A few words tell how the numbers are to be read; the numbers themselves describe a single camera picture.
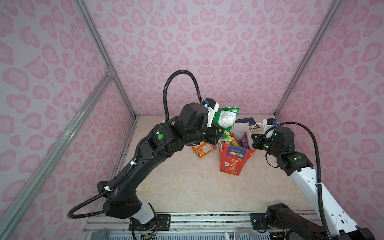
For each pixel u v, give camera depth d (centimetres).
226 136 55
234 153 75
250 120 117
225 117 54
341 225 38
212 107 48
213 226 72
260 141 65
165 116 43
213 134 48
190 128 40
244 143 83
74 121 65
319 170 47
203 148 98
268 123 65
